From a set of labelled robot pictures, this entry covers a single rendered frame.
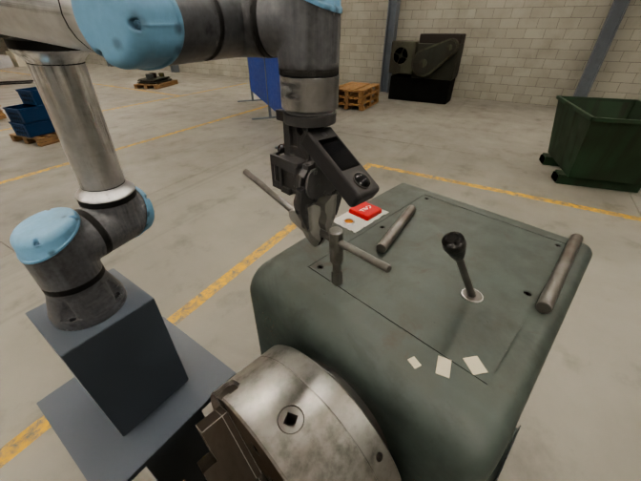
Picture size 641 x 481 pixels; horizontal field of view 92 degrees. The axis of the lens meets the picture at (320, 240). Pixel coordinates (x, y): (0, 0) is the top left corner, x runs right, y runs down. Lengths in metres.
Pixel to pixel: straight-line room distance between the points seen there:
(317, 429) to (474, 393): 0.21
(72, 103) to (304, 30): 0.49
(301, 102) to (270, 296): 0.35
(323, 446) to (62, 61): 0.72
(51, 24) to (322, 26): 0.27
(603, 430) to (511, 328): 1.72
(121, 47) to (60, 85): 0.42
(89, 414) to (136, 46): 1.02
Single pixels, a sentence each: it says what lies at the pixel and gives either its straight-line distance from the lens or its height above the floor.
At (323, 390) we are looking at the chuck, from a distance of 0.47.
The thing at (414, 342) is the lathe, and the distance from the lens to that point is 0.51.
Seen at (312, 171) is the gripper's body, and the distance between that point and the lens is 0.43.
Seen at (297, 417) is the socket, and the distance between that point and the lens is 0.46.
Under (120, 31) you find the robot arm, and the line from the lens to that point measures 0.34.
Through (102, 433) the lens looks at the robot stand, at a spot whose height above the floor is 0.75.
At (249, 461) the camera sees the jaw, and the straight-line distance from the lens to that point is 0.55.
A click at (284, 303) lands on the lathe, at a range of 0.57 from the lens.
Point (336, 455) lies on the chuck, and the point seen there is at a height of 1.22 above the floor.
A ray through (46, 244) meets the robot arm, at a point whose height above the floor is 1.31.
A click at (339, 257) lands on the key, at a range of 0.49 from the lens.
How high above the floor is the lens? 1.64
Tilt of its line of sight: 35 degrees down
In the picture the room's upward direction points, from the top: straight up
